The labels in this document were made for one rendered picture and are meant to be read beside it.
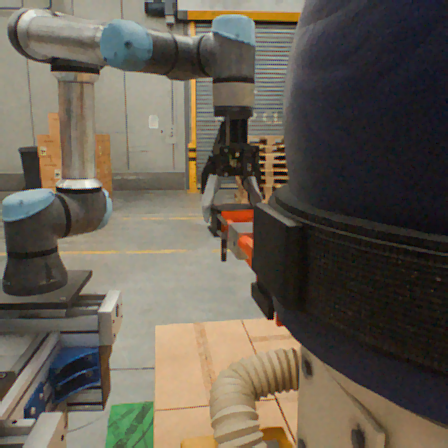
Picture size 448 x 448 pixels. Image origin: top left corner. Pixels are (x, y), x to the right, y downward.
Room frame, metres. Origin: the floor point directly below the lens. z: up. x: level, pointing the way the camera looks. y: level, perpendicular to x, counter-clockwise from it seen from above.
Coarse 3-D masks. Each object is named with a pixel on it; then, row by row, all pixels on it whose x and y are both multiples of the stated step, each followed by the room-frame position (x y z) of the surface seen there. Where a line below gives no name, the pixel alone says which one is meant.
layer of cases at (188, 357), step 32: (256, 320) 1.80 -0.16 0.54; (160, 352) 1.51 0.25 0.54; (192, 352) 1.51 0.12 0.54; (224, 352) 1.51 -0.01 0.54; (256, 352) 1.51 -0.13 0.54; (160, 384) 1.30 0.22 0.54; (192, 384) 1.30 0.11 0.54; (160, 416) 1.13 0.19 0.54; (192, 416) 1.13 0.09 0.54; (288, 416) 1.13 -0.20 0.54
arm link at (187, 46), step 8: (176, 40) 0.75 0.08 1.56; (184, 40) 0.77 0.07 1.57; (192, 40) 0.78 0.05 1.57; (200, 40) 0.77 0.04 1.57; (184, 48) 0.76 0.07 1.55; (192, 48) 0.77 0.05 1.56; (184, 56) 0.76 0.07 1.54; (192, 56) 0.77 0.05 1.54; (200, 56) 0.78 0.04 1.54; (176, 64) 0.75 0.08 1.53; (184, 64) 0.76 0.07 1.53; (192, 64) 0.78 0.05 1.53; (200, 64) 0.77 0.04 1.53; (176, 72) 0.77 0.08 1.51; (184, 72) 0.78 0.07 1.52; (192, 72) 0.79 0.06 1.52; (200, 72) 0.78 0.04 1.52; (184, 80) 0.84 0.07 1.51
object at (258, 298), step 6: (252, 258) 0.46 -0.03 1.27; (252, 264) 0.46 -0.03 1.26; (258, 282) 0.46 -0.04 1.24; (252, 288) 0.45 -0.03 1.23; (258, 288) 0.44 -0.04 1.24; (264, 288) 0.43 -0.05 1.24; (252, 294) 0.45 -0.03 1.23; (258, 294) 0.43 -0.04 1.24; (264, 294) 0.42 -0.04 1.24; (270, 294) 0.41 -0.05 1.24; (258, 300) 0.43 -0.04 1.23; (264, 300) 0.41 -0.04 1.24; (270, 300) 0.41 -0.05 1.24; (258, 306) 0.43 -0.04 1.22; (264, 306) 0.41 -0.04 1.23; (270, 306) 0.40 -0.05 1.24; (264, 312) 0.40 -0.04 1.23; (270, 312) 0.40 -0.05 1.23; (270, 318) 0.40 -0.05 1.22; (276, 318) 0.39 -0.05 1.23; (276, 324) 0.39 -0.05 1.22; (282, 324) 0.39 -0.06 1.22
